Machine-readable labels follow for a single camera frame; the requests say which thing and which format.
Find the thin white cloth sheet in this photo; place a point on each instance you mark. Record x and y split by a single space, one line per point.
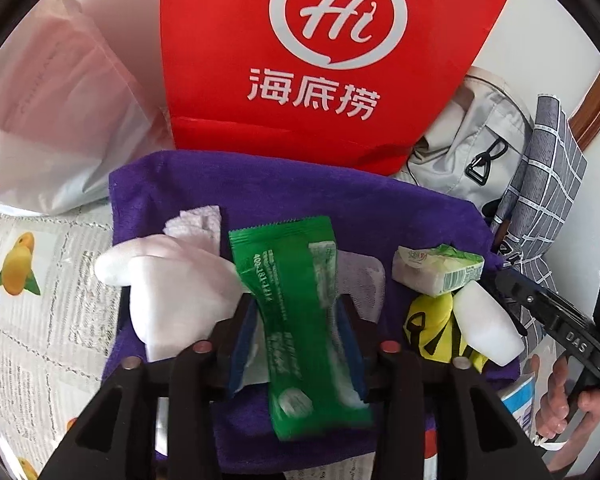
362 285

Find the light green tissue packet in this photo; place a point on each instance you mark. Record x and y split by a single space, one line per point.
430 275

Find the purple towel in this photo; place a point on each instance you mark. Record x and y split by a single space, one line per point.
305 195

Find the grey checked cloth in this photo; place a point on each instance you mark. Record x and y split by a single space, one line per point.
545 175

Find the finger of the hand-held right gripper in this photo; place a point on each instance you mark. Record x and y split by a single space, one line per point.
555 317

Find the white sponge block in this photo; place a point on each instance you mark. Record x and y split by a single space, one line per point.
487 325

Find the yellow pouch with black stripe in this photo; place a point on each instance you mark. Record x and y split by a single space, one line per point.
430 320

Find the person's right hand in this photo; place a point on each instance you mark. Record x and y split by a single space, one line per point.
550 400

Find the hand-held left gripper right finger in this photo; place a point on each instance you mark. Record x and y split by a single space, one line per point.
352 350

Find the white plastic bag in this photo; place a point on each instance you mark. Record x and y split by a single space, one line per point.
80 110

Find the red paper bag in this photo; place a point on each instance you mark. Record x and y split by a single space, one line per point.
205 60

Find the blue wet wipes packet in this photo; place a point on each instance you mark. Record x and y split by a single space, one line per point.
522 400

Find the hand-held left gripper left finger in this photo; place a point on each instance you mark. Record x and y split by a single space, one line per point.
242 340

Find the crumpled white tissue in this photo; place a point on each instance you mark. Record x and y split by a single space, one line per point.
195 225

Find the grey backpack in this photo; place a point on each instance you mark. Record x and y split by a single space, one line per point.
460 150

